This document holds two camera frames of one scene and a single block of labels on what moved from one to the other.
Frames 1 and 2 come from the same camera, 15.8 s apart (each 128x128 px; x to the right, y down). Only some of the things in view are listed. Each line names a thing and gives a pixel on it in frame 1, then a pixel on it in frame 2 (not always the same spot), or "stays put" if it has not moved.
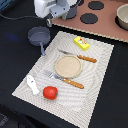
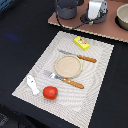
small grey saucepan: x=39 y=36 to x=86 y=19
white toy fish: x=32 y=84 stays put
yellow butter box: x=78 y=41 stays put
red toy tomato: x=50 y=92 stays put
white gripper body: x=56 y=8 to x=96 y=8
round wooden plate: x=68 y=66 stays put
